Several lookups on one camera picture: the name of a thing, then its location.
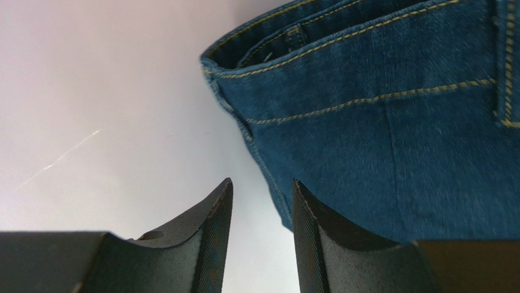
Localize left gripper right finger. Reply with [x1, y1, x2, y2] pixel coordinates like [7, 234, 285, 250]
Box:
[292, 180, 519, 292]

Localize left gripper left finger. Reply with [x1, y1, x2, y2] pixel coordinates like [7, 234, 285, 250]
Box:
[1, 179, 233, 292]

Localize dark blue denim skirt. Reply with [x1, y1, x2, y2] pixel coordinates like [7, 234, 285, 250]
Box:
[200, 0, 519, 242]

